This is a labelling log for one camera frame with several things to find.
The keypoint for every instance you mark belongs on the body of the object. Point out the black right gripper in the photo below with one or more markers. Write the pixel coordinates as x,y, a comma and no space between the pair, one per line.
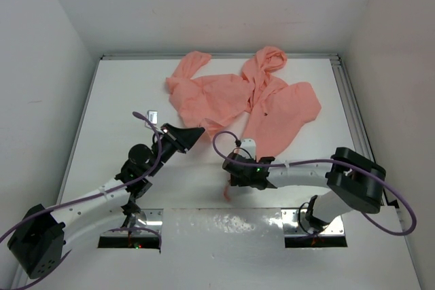
236,180

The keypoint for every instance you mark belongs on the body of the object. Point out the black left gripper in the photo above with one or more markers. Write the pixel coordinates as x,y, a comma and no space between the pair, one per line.
182,138

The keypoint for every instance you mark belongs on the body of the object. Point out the salmon pink hooded jacket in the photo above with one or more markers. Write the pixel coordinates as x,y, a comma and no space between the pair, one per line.
277,110

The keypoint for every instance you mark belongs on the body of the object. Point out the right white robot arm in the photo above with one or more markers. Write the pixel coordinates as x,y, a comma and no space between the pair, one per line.
351,183

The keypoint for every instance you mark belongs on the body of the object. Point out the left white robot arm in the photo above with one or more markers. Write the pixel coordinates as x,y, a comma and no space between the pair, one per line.
45,235

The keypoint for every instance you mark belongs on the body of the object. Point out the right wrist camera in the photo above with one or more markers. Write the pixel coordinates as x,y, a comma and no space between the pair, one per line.
247,149

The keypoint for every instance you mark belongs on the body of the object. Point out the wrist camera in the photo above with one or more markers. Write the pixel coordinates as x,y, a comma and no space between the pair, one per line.
247,149
152,119

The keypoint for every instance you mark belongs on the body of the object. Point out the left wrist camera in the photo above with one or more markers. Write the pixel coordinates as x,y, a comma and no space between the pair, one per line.
152,119

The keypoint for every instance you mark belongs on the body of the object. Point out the metal base rail plate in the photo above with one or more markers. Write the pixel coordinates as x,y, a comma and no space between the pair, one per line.
149,224

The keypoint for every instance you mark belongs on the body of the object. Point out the aluminium frame rail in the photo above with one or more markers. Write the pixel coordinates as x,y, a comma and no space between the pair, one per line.
196,180

